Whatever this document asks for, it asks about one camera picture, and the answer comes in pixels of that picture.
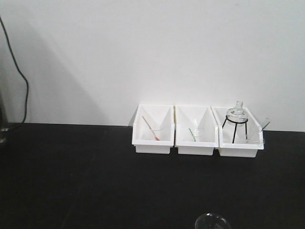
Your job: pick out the clear glass flask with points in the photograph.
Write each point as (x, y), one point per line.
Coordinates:
(211, 221)

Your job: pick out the white left storage bin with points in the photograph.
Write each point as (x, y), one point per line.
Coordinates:
(161, 119)

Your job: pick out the white storage bin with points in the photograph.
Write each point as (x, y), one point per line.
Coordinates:
(242, 147)
(161, 119)
(202, 121)

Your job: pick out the red-tipped test tube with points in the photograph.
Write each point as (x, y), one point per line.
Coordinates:
(154, 134)

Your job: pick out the white middle storage bin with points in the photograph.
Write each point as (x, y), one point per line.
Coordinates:
(202, 121)

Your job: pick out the green-tipped test tube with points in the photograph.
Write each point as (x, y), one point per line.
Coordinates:
(193, 135)

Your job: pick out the clear round-bottom flask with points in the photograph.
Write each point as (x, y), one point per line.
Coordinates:
(238, 113)

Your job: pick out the white right storage bin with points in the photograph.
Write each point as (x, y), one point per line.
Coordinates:
(242, 147)

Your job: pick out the metallic cylinder at left edge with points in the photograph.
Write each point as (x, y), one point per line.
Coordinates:
(3, 123)

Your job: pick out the black wire tripod stand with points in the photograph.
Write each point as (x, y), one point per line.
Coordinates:
(234, 131)

